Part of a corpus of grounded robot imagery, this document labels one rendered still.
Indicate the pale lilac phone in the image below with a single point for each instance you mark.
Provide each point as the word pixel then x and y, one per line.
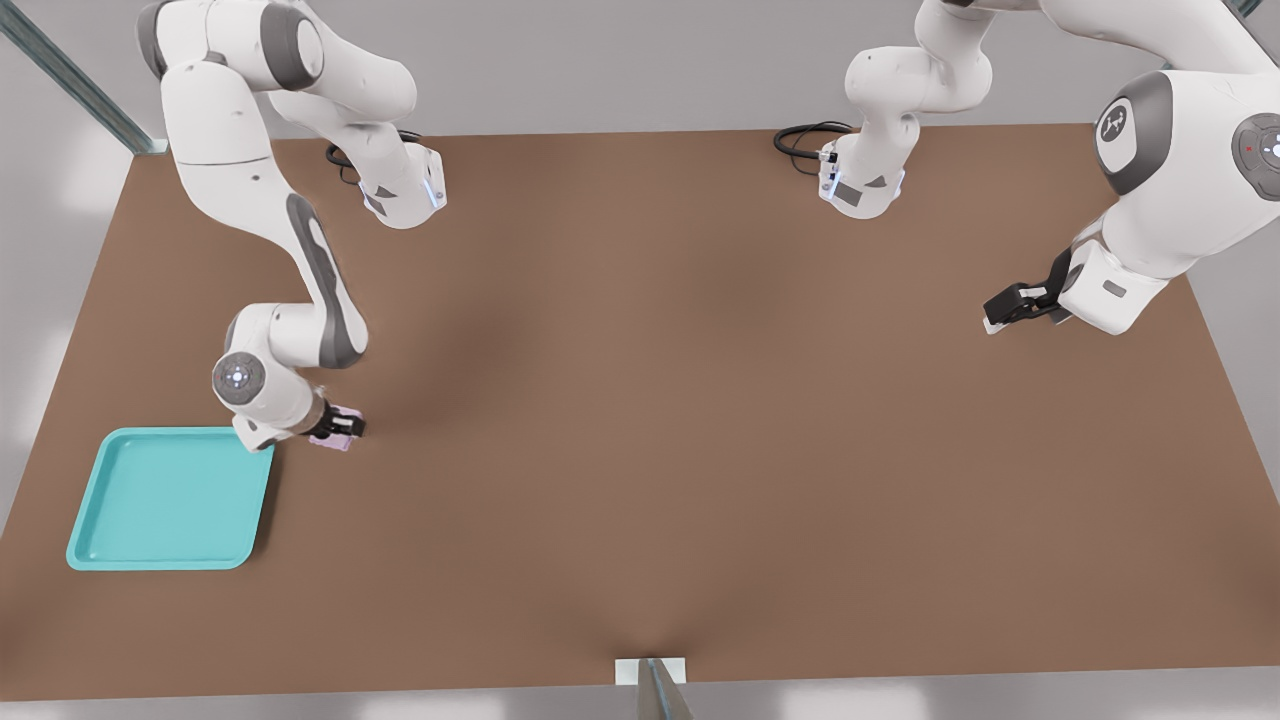
pixel 334 440

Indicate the silver frame post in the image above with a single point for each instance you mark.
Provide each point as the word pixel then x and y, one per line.
pixel 75 75
pixel 655 688
pixel 1250 8

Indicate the pale blue-green tray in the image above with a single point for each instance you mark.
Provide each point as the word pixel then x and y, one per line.
pixel 170 498

